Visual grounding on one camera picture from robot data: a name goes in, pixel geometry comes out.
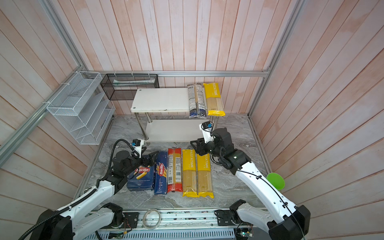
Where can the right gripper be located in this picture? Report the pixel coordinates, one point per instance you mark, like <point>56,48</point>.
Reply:
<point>200,149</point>

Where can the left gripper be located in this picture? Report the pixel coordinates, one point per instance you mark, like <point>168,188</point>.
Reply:
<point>151,161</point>

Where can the dark blue spaghetti bag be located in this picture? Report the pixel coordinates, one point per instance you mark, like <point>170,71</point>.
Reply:
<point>197,101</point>

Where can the yellow spaghetti bag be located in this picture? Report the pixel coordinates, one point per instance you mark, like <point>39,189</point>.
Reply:
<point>189,181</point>
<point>205,185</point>
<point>215,105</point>

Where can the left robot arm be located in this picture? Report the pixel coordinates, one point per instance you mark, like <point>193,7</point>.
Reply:
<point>76,221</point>

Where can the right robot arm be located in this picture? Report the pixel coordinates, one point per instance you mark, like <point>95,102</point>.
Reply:
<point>283,220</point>

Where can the blue Barilla pasta box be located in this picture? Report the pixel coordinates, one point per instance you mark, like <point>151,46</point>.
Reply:
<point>142,179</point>

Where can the white two-tier shelf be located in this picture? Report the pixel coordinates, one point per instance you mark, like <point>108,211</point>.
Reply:
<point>166,100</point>

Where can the narrow blue Barilla spaghetti box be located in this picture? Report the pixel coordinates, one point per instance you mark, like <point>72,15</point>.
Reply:
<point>161,184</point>

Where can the red spaghetti bag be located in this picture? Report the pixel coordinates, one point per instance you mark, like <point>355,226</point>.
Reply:
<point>174,177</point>

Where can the black mesh basket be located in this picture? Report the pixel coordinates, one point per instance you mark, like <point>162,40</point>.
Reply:
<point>123,87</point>

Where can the green funnel cup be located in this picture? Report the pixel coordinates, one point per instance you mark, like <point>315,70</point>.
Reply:
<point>276,180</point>

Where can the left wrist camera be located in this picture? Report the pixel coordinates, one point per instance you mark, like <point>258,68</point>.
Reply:
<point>138,147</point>

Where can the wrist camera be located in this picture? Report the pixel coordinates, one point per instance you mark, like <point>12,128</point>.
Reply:
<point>207,130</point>
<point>138,147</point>

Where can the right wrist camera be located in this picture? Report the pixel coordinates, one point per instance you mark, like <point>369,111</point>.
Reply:
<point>207,130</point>

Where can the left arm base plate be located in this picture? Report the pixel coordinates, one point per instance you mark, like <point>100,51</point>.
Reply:
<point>130,220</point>

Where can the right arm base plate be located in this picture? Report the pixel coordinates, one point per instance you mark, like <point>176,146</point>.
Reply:
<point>227,217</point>

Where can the white wire mesh organizer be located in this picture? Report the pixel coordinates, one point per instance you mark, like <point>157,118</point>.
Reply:
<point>84,113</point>

